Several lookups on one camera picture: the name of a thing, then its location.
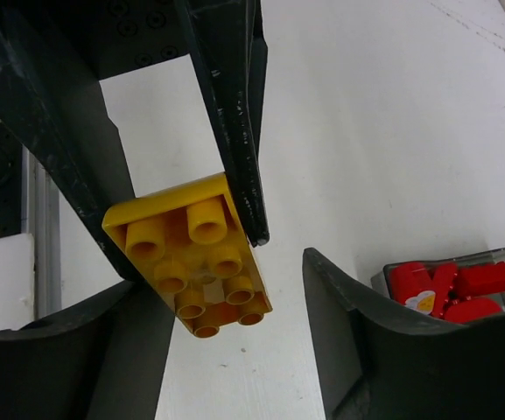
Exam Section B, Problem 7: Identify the aluminium frame rail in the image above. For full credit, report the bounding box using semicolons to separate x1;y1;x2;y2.
34;163;62;319

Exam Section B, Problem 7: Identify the red lego brick from stack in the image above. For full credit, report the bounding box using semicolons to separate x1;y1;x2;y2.
454;262;505;297

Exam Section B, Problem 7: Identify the yellow lego plate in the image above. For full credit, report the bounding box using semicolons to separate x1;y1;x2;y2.
102;173;272;339

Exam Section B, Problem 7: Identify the red curved lego brick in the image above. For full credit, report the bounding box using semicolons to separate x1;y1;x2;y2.
443;297;503;324

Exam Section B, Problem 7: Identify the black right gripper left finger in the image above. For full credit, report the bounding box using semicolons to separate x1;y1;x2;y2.
0;282;174;419

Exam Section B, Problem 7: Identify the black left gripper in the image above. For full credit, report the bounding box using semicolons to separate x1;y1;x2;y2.
0;0;270;280

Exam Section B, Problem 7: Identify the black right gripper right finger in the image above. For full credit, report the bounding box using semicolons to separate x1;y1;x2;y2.
303;248;505;419

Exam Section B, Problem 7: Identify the red yellow lego stack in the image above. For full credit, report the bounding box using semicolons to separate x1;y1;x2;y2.
389;262;458;319

